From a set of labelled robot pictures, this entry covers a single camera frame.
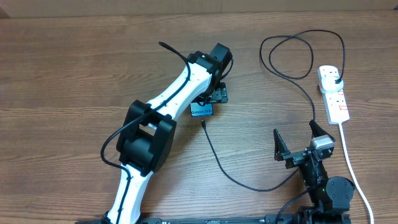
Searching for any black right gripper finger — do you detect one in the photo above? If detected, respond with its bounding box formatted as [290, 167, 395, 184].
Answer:
[309, 119, 335, 142]
[273, 129, 290, 157]

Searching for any blue Galaxy smartphone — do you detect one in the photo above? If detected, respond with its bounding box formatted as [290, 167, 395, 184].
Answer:
[190, 103, 213, 117]

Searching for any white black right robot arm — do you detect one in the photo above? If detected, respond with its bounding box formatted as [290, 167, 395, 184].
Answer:
[272, 120, 356, 223]

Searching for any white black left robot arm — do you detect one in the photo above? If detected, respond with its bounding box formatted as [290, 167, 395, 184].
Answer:
[99, 42, 233, 223]

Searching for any white charger plug adapter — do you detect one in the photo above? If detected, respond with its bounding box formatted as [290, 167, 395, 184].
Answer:
[319, 76, 344, 93]

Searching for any white power strip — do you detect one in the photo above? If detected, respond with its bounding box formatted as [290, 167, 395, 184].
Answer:
[317, 65, 349, 124]

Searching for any white power strip cord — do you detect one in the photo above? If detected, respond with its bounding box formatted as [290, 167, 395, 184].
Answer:
[338, 122, 375, 224]

